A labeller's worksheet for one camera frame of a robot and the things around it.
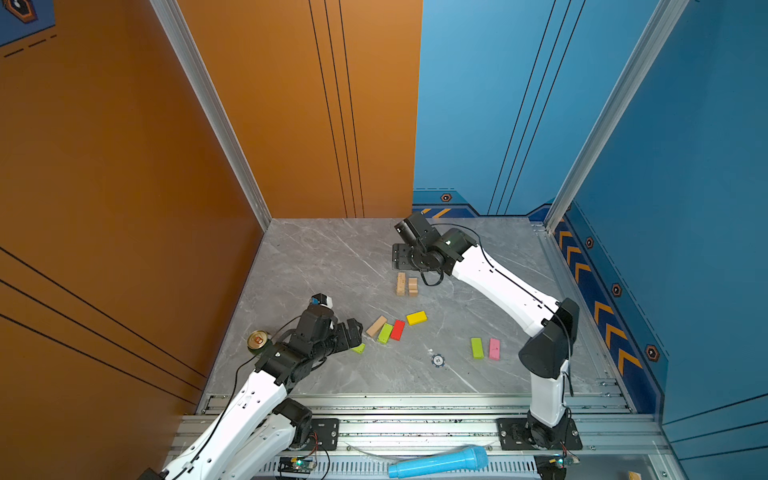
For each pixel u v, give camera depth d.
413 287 0.99
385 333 0.90
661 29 0.71
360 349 0.87
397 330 0.92
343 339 0.68
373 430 0.76
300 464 0.71
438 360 0.85
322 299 0.70
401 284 0.99
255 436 0.57
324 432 0.74
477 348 0.87
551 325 0.47
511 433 0.72
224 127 0.90
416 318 0.94
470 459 0.67
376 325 0.92
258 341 0.79
